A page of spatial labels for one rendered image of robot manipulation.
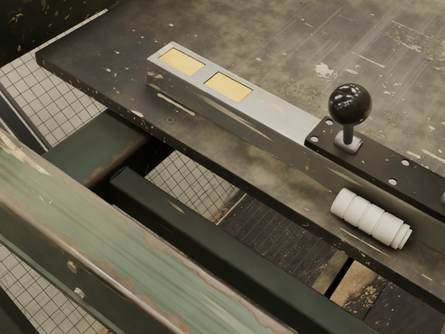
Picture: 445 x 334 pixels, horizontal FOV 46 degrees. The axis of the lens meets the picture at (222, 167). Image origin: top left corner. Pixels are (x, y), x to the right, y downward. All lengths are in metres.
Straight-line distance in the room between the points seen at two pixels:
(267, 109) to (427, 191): 0.19
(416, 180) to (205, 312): 0.26
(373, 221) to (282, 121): 0.15
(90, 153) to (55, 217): 0.18
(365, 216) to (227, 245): 0.15
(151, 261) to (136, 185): 0.20
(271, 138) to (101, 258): 0.24
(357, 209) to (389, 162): 0.06
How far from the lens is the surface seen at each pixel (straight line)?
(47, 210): 0.49
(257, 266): 0.58
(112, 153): 0.64
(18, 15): 0.71
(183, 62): 0.65
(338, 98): 0.46
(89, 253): 0.46
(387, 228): 0.55
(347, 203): 0.55
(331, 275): 1.76
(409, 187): 0.56
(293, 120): 0.59
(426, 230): 0.57
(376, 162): 0.57
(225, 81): 0.63
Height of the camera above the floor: 1.62
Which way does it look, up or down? 12 degrees down
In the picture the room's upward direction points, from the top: 36 degrees counter-clockwise
